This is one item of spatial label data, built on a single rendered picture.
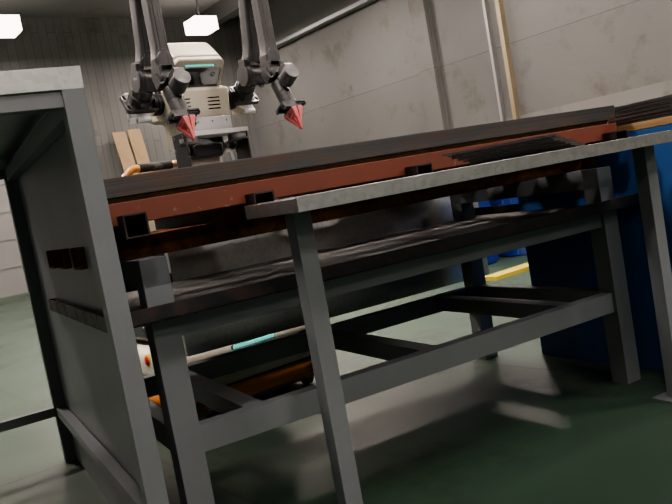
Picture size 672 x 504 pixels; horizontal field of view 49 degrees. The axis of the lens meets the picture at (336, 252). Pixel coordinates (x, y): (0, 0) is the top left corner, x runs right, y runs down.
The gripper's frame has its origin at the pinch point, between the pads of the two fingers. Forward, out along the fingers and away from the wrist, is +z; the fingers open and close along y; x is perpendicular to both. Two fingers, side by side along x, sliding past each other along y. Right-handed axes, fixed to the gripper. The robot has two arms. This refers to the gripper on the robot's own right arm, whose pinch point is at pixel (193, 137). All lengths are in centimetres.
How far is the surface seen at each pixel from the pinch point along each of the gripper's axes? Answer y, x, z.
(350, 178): 1, -56, 54
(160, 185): -45, -52, 46
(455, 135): 35, -64, 50
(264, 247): 20.1, 19.9, 34.5
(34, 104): -72, -72, 37
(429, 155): 25, -60, 53
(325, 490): -14, -9, 116
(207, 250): 0.0, 21.2, 30.5
